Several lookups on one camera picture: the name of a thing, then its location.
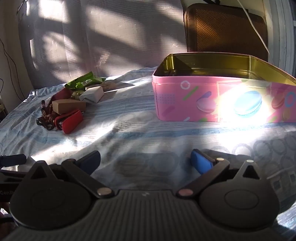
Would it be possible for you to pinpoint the pink red wallet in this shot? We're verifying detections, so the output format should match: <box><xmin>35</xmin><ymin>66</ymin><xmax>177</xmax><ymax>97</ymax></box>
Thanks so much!
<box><xmin>54</xmin><ymin>109</ymin><xmax>83</xmax><ymax>134</ymax></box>

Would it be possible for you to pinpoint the grey woven headboard mat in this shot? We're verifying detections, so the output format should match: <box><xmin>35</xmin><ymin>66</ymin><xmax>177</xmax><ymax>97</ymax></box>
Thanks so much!
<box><xmin>18</xmin><ymin>1</ymin><xmax>186</xmax><ymax>88</ymax></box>

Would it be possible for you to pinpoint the red figure keychain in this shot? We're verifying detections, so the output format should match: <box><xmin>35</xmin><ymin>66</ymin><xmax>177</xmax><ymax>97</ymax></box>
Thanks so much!
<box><xmin>36</xmin><ymin>100</ymin><xmax>59</xmax><ymax>131</ymax></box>

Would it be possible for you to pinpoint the black wall cable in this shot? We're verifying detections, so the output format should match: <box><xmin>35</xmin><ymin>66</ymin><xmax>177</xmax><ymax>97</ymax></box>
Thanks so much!
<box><xmin>0</xmin><ymin>38</ymin><xmax>25</xmax><ymax>102</ymax></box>

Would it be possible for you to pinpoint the green snack packet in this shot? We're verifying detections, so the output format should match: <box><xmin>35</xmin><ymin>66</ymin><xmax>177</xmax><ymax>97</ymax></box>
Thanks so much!
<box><xmin>64</xmin><ymin>71</ymin><xmax>106</xmax><ymax>91</ymax></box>

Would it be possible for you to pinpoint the white charger adapter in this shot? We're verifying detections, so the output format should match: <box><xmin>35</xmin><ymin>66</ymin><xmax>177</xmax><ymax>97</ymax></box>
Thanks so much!
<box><xmin>79</xmin><ymin>86</ymin><xmax>104</xmax><ymax>103</ymax></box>

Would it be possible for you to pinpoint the pink macaron tin box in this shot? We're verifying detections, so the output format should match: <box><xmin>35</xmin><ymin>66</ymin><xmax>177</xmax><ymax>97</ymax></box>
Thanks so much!
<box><xmin>152</xmin><ymin>52</ymin><xmax>295</xmax><ymax>125</ymax></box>

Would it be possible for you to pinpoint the brown woven cushion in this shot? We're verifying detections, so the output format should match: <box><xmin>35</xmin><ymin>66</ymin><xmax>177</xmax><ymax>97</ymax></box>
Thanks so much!
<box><xmin>184</xmin><ymin>1</ymin><xmax>268</xmax><ymax>61</ymax></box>

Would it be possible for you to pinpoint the white power cable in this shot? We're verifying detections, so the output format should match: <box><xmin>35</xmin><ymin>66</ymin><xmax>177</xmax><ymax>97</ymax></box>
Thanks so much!
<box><xmin>235</xmin><ymin>0</ymin><xmax>275</xmax><ymax>65</ymax></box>

